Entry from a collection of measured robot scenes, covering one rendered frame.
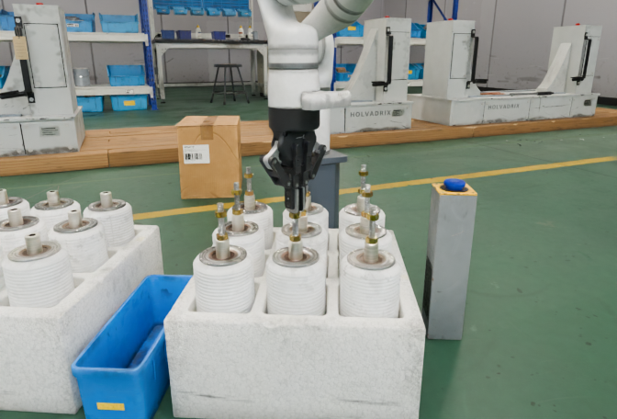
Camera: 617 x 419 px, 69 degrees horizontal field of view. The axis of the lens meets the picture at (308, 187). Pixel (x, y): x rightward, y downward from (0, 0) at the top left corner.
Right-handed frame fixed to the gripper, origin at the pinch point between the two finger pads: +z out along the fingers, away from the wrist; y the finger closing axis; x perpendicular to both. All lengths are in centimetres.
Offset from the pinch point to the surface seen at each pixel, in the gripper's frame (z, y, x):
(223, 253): 8.8, 7.7, -8.5
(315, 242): 10.6, -8.0, -2.5
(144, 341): 34.2, 10.1, -32.4
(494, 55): -19, -691, -194
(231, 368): 25.0, 11.9, -3.0
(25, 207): 10, 17, -64
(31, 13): -41, -44, -207
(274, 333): 18.5, 8.0, 2.4
